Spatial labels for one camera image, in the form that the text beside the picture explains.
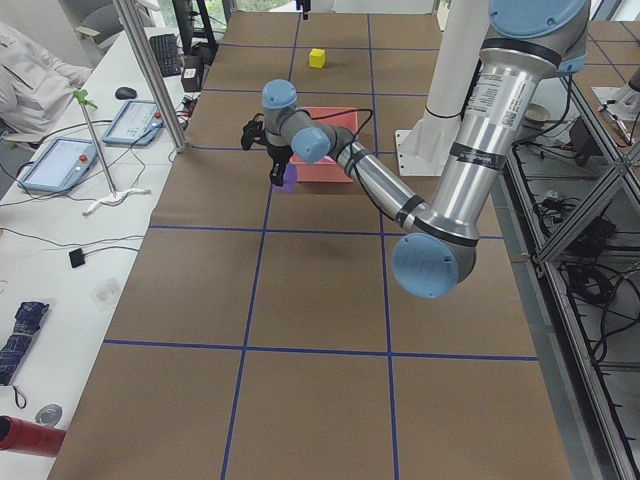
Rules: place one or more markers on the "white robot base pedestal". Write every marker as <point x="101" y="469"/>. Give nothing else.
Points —
<point x="424" y="149"/>

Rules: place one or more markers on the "black keyboard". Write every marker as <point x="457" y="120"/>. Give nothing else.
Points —
<point x="165" y="51"/>

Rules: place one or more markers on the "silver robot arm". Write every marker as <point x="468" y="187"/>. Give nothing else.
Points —
<point x="502" y="51"/>

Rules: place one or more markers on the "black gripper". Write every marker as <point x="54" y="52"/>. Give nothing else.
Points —
<point x="278" y="153"/>

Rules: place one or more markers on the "black computer mouse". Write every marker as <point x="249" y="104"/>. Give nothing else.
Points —
<point x="125" y="93"/>

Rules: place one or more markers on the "yellow foam block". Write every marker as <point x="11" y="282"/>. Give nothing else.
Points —
<point x="317" y="58"/>

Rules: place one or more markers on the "pink plastic bin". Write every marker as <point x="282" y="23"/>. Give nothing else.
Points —
<point x="325" y="170"/>

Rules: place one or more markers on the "purple foam block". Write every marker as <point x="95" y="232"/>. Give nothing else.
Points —
<point x="289" y="179"/>

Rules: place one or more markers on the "teach pendant tablet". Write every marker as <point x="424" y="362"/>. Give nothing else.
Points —
<point x="136" y="124"/>
<point x="60" y="166"/>

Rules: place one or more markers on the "left teach pendant tablet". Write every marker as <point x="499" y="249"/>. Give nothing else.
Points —
<point x="60" y="166"/>

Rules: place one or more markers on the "folded blue umbrella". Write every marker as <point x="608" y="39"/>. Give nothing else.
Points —
<point x="28" y="320"/>

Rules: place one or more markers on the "red cylinder bottle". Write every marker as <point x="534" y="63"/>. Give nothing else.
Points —
<point x="21" y="436"/>

